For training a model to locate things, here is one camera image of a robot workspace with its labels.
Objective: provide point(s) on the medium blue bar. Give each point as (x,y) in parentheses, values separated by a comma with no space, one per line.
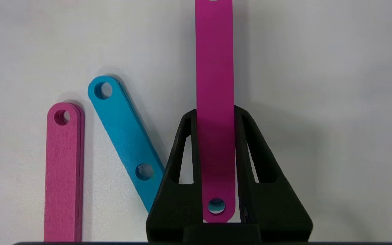
(124,136)

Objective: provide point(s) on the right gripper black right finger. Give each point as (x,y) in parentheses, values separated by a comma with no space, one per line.
(271,207)

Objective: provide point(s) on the pink bar with holes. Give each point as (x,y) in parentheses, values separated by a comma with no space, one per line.
(214,102)
(63,177)

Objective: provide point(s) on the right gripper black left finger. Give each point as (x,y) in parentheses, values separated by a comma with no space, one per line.
(168,207)

